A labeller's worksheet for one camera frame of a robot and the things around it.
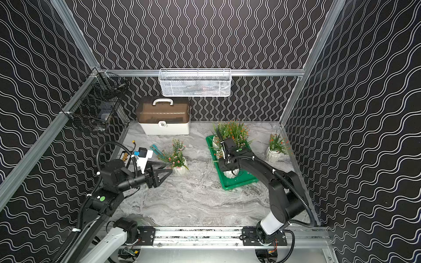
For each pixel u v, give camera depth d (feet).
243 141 3.03
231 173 2.46
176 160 2.77
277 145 3.14
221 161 2.62
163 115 3.79
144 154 1.96
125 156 3.29
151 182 1.96
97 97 3.14
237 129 3.20
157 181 1.96
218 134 3.21
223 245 2.44
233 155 2.08
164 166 2.31
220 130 3.21
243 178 3.01
